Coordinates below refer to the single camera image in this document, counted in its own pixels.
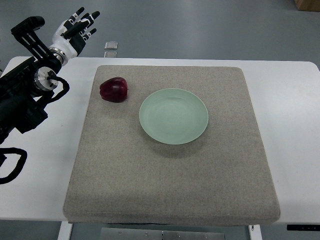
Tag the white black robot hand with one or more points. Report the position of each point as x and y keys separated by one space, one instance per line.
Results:
x=72 y=35

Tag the red apple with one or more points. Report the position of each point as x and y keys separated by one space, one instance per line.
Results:
x=114 y=90

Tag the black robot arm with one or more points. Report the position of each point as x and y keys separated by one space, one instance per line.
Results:
x=28 y=88

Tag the lower metal floor plate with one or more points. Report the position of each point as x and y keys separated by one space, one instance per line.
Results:
x=110 y=54

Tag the metal floor plate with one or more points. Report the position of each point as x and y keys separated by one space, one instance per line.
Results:
x=110 y=54
x=111 y=45

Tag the upper metal floor plate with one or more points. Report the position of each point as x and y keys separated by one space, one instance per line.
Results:
x=111 y=45

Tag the light green plate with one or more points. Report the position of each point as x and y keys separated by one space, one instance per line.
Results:
x=173 y=116

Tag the beige square cushion mat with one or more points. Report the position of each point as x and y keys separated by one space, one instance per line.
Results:
x=122 y=175

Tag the cardboard box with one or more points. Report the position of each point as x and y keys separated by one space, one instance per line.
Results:
x=308 y=5

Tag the black table control panel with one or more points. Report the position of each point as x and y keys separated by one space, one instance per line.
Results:
x=303 y=227

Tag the metal table base plate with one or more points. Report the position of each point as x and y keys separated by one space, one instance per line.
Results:
x=148 y=234

